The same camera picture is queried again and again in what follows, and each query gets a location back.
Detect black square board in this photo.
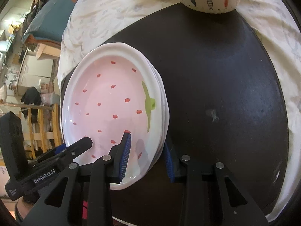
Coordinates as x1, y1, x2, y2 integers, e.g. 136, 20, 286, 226
60, 3, 290, 226

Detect yellow wooden rack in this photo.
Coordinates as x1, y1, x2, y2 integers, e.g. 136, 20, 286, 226
20, 103, 64, 159

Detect person's left forearm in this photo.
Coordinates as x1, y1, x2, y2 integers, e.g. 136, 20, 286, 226
14, 199, 38, 222

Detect light wooden nightstand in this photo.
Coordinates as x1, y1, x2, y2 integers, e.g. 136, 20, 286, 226
35, 42, 62, 58

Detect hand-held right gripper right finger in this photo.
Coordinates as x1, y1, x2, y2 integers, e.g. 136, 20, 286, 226
164, 141, 270, 226

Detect black cloth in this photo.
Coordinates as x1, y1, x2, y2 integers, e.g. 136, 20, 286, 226
21, 87, 43, 106

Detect teal padded bed guard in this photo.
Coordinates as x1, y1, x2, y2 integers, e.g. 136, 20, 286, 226
22, 0, 88, 50

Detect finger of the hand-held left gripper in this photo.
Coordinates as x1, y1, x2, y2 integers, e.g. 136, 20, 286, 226
53, 137, 93, 160
28, 146, 68, 164

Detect white kitchen counter cabinet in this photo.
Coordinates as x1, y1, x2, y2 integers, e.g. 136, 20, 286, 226
15, 54, 55, 86

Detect large pink strawberry plate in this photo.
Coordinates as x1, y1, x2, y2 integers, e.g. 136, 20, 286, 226
141, 52, 168, 177

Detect pink patterned boxes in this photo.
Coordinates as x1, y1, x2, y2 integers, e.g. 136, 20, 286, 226
40, 82, 60, 105

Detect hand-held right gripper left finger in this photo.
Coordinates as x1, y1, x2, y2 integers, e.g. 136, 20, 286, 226
21, 132, 132, 226

